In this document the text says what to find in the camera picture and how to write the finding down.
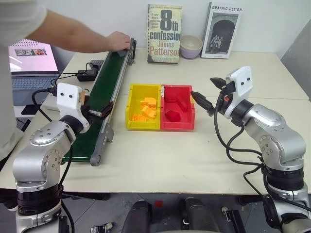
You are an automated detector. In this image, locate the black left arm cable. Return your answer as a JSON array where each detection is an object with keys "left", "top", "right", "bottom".
[{"left": 31, "top": 87, "right": 75, "bottom": 233}]

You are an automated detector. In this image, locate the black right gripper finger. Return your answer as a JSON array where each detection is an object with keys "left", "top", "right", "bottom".
[
  {"left": 190, "top": 91, "right": 216, "bottom": 117},
  {"left": 210, "top": 77, "right": 228, "bottom": 92}
]

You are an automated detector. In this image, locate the person's bare hand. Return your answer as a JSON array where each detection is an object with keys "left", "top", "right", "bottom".
[{"left": 105, "top": 31, "right": 132, "bottom": 53}]

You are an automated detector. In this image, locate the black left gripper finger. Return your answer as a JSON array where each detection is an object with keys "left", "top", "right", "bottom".
[{"left": 88, "top": 101, "right": 115, "bottom": 119}]

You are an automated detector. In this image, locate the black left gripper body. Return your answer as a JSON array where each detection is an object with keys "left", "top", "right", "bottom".
[{"left": 81, "top": 104, "right": 95, "bottom": 126}]

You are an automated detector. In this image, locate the black power cable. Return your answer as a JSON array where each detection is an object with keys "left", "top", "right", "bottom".
[{"left": 50, "top": 71, "right": 80, "bottom": 88}]

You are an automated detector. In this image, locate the Graphic Design book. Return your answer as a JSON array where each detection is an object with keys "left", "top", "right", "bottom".
[{"left": 201, "top": 1, "right": 242, "bottom": 59}]

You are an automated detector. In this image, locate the dark rounded shape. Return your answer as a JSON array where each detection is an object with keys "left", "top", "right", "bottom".
[
  {"left": 179, "top": 197, "right": 220, "bottom": 233},
  {"left": 121, "top": 199, "right": 153, "bottom": 233}
]

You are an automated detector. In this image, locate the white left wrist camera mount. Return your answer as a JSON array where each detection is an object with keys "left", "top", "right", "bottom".
[{"left": 56, "top": 82, "right": 91, "bottom": 134}]

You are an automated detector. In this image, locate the red hexagonal block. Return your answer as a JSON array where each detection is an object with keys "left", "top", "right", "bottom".
[{"left": 165, "top": 110, "right": 182, "bottom": 122}]

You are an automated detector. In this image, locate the green conveyor belt gray frame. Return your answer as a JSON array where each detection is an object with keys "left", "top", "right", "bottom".
[{"left": 62, "top": 37, "right": 137, "bottom": 167}]

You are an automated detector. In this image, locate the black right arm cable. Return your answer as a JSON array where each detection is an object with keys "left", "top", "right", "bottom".
[{"left": 213, "top": 106, "right": 270, "bottom": 202}]

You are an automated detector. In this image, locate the red long block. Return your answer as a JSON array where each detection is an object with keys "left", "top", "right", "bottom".
[{"left": 176, "top": 96, "right": 189, "bottom": 113}]

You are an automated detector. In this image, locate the red plastic bin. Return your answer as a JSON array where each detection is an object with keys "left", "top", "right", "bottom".
[{"left": 160, "top": 84, "right": 196, "bottom": 131}]

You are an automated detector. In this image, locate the black power adapter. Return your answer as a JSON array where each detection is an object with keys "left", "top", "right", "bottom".
[{"left": 76, "top": 69, "right": 99, "bottom": 82}]

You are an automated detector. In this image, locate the gray partition panel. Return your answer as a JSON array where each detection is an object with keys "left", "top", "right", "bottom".
[{"left": 279, "top": 19, "right": 311, "bottom": 100}]

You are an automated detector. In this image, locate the gray laptop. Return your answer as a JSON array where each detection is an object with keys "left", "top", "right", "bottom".
[{"left": 8, "top": 38, "right": 61, "bottom": 107}]

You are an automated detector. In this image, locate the yellow plastic bin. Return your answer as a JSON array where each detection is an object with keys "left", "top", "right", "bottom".
[{"left": 125, "top": 83, "right": 163, "bottom": 131}]

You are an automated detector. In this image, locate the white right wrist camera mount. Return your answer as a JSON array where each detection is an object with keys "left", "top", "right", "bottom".
[{"left": 223, "top": 66, "right": 253, "bottom": 119}]

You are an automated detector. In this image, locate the orange curved toy piece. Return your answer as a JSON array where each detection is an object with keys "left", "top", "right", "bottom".
[{"left": 139, "top": 97, "right": 156, "bottom": 110}]

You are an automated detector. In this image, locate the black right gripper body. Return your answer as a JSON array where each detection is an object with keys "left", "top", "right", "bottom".
[{"left": 215, "top": 81, "right": 237, "bottom": 116}]

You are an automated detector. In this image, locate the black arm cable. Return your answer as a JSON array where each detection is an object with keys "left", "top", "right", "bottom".
[
  {"left": 31, "top": 87, "right": 75, "bottom": 233},
  {"left": 213, "top": 106, "right": 270, "bottom": 202}
]

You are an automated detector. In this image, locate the orange studded plate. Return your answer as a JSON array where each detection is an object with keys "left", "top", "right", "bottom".
[{"left": 130, "top": 113, "right": 148, "bottom": 122}]

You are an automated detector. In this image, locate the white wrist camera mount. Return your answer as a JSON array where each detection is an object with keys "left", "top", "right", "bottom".
[
  {"left": 223, "top": 66, "right": 253, "bottom": 119},
  {"left": 56, "top": 82, "right": 91, "bottom": 134}
]

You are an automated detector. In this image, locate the orange block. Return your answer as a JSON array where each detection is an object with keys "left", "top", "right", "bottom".
[{"left": 142, "top": 107, "right": 157, "bottom": 120}]

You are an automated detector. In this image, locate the black controller box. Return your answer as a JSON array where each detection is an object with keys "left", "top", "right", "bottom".
[{"left": 89, "top": 59, "right": 105, "bottom": 70}]

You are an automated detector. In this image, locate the lavender ceramic bowl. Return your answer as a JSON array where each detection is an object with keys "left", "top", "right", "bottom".
[{"left": 179, "top": 35, "right": 204, "bottom": 60}]

